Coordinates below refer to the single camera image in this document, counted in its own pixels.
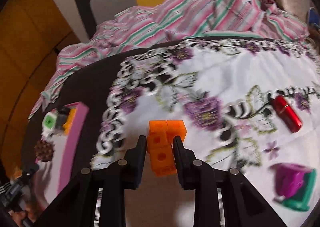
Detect orange plastic slide toy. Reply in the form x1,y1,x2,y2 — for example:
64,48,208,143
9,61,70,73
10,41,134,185
62,108,76,135

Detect brown hair brush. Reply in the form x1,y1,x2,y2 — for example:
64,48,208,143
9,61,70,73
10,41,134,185
34,140,55,162

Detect white green plug device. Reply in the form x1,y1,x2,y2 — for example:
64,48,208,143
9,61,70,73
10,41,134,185
41,112,57,140

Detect pink green striped cloth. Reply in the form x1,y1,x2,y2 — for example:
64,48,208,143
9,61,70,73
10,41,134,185
33,0,312,112

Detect red metallic capsule case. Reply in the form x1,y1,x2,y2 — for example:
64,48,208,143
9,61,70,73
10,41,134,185
271,96,303,133

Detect orange cube blocks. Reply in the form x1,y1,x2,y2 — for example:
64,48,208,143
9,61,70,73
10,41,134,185
147,120,187,177

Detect pink-rimmed white tray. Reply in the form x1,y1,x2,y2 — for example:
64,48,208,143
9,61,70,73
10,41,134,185
33,102,89,209

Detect wooden cabinet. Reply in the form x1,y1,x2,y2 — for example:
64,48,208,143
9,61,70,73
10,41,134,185
1,0,79,177

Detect teal plastic stand toy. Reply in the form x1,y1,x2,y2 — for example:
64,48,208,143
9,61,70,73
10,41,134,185
280,168,317,212

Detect magenta plastic cup mould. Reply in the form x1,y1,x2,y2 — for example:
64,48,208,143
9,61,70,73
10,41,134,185
271,163,312,198

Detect white floral embroidered cloth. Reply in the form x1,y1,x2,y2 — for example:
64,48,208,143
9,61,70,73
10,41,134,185
91,39,319,226

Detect grey jar with black lid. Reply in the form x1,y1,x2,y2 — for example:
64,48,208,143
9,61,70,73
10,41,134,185
55,106,71,131

